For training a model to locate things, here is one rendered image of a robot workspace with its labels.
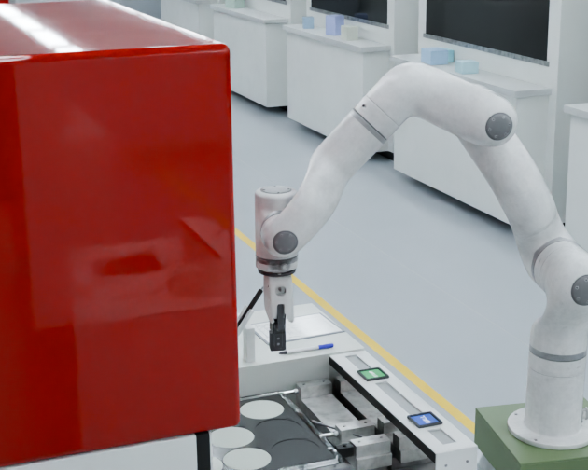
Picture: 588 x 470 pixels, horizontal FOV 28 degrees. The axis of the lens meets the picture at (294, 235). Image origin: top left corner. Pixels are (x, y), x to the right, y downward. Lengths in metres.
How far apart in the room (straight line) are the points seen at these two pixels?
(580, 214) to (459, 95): 4.34
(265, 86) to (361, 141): 8.85
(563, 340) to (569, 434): 0.22
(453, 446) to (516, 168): 0.57
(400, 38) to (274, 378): 6.36
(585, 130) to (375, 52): 2.91
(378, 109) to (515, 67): 5.21
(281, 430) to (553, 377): 0.59
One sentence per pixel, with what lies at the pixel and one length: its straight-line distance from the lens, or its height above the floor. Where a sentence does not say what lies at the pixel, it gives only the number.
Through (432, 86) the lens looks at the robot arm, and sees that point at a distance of 2.24.
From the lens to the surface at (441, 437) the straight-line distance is 2.43.
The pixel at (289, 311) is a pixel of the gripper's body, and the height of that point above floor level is 1.24.
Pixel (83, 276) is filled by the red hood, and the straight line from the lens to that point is 1.71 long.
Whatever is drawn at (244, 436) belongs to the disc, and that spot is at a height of 0.90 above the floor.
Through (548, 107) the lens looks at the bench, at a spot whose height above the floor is 0.78.
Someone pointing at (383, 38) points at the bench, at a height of 0.94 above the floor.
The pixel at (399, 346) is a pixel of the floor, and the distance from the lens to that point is 5.46.
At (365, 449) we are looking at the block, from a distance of 2.51.
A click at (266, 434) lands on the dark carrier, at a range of 2.57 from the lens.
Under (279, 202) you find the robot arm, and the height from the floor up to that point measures 1.46.
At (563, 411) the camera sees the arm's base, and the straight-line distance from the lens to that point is 2.54.
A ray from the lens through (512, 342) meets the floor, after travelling 5.56.
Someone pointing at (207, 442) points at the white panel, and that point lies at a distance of 1.85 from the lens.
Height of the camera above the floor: 2.03
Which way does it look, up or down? 16 degrees down
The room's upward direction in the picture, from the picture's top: 1 degrees counter-clockwise
